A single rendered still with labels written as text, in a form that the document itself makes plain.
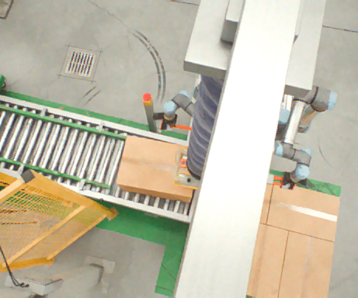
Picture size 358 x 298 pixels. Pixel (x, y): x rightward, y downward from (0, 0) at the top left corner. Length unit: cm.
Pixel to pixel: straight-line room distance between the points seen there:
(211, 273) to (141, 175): 219
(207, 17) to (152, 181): 194
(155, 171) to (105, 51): 199
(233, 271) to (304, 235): 271
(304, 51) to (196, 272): 57
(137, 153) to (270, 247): 140
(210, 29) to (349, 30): 403
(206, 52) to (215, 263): 49
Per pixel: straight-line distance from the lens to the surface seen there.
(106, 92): 401
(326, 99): 227
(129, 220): 361
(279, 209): 319
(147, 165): 270
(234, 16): 78
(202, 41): 84
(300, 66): 86
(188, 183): 247
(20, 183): 164
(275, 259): 316
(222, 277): 54
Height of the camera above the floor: 358
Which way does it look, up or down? 75 degrees down
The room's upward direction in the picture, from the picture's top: 3 degrees clockwise
